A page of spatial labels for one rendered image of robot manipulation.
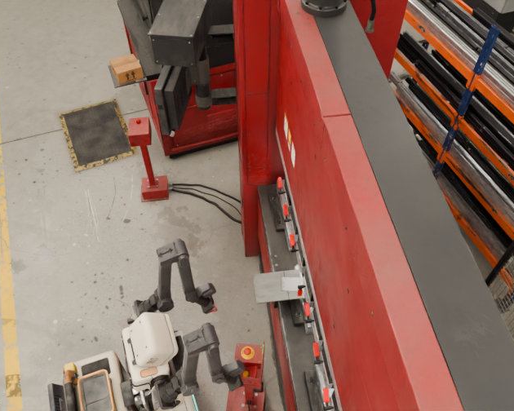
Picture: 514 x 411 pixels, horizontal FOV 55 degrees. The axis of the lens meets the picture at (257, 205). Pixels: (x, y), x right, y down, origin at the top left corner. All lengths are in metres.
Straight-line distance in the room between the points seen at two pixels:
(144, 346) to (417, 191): 1.34
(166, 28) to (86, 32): 3.99
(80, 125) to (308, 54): 3.70
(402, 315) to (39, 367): 3.06
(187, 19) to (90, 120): 2.71
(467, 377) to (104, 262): 3.36
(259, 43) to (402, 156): 1.25
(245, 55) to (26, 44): 4.47
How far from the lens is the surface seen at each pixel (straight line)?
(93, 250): 4.32
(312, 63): 1.95
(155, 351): 2.25
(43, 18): 7.25
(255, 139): 3.06
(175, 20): 2.91
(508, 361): 1.33
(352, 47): 2.06
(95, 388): 2.77
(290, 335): 2.79
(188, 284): 2.41
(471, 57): 3.72
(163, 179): 4.50
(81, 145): 5.16
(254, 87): 2.81
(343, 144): 1.63
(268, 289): 2.77
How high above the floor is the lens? 3.42
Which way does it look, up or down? 51 degrees down
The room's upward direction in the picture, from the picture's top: straight up
